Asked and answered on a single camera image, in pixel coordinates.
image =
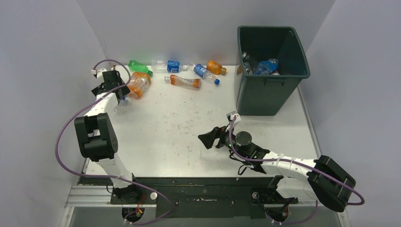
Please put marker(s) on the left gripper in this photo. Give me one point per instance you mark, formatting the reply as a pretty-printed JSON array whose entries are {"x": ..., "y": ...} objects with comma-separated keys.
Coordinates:
[{"x": 96, "y": 90}]

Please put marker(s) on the blue label bottle edge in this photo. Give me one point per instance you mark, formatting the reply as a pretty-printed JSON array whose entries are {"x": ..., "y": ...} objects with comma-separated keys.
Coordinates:
[{"x": 266, "y": 67}]

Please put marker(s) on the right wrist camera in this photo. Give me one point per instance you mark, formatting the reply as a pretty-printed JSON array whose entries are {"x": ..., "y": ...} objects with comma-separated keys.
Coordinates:
[{"x": 234, "y": 118}]

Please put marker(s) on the large orange label bottle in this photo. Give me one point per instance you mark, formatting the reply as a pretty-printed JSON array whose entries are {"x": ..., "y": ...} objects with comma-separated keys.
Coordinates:
[{"x": 139, "y": 84}]

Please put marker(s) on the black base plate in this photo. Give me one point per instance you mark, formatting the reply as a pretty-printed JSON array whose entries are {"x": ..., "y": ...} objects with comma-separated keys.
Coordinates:
[{"x": 224, "y": 197}]

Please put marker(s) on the clear bottle blue label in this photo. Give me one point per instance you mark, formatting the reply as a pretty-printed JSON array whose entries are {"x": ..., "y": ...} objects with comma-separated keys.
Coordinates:
[{"x": 161, "y": 66}]

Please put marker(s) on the blue label bottle blue cap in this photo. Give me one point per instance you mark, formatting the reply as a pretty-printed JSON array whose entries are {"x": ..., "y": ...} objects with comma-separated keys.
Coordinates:
[{"x": 206, "y": 75}]

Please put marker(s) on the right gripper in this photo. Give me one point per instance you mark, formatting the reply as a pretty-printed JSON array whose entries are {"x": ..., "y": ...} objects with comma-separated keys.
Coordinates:
[{"x": 208, "y": 139}]

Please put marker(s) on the orange juice bottle far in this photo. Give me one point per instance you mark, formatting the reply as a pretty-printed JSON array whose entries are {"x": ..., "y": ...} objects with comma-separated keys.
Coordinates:
[{"x": 216, "y": 68}]

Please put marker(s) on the slim blue label bottle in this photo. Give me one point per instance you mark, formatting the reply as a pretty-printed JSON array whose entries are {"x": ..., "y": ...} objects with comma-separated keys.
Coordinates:
[{"x": 123, "y": 105}]

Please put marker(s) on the dark green plastic bin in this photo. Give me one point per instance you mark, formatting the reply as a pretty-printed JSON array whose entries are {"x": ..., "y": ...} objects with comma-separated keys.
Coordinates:
[{"x": 264, "y": 95}]

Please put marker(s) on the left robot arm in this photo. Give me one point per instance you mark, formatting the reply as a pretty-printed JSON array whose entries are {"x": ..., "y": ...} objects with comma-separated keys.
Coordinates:
[{"x": 97, "y": 139}]

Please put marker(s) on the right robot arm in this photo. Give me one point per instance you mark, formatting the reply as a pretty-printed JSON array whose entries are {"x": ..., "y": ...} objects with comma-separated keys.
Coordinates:
[{"x": 320, "y": 179}]

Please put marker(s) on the green plastic bottle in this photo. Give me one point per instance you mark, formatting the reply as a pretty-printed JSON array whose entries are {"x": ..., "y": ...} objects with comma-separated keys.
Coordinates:
[{"x": 136, "y": 66}]

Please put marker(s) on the clear bottle silver cap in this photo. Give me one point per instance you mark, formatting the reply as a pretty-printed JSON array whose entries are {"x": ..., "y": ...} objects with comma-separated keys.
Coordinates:
[{"x": 250, "y": 63}]

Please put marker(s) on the flattened orange label bottle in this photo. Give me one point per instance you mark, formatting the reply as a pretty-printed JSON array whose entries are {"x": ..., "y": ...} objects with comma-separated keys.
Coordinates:
[{"x": 182, "y": 82}]

